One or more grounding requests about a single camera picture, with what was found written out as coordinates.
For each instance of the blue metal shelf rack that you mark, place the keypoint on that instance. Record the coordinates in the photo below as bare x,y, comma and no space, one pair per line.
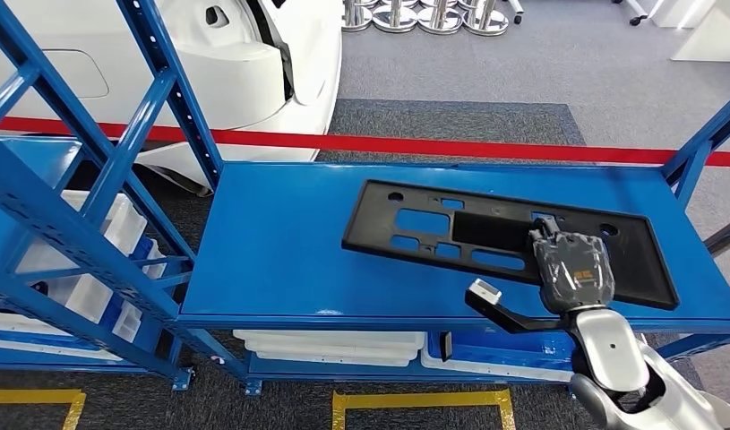
8,160
281,249

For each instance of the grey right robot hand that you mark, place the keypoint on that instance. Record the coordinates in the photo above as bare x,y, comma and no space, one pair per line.
575,276

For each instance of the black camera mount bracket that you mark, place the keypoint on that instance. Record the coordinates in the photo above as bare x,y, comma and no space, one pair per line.
519,323

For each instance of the white cabinet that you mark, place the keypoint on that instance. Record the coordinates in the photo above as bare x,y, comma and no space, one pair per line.
709,35

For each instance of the yellow floor tape outline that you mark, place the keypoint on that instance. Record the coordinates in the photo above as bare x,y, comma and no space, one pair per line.
418,399

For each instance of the dark metal bar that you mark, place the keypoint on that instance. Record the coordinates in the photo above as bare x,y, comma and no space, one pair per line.
726,236

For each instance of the red barrier belt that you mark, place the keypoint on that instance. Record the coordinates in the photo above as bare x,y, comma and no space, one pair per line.
400,144

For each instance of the white car body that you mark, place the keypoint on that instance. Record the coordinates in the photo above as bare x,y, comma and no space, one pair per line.
234,71

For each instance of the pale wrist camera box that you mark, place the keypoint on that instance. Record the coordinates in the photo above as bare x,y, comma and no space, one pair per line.
484,292

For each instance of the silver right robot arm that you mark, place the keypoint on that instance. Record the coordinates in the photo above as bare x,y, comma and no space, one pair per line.
614,350

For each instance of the chrome stanchion post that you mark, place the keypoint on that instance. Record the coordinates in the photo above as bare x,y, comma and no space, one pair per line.
486,22
440,19
394,18
357,15

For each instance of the black plastic panel part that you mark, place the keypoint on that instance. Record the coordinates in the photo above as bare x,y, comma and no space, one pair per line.
376,228

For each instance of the white plastic tray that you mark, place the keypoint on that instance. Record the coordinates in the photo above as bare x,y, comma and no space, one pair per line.
329,345
489,369
20,325

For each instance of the white plastic bin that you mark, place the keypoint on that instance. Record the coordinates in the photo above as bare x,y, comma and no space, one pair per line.
127,325
124,222
85,300

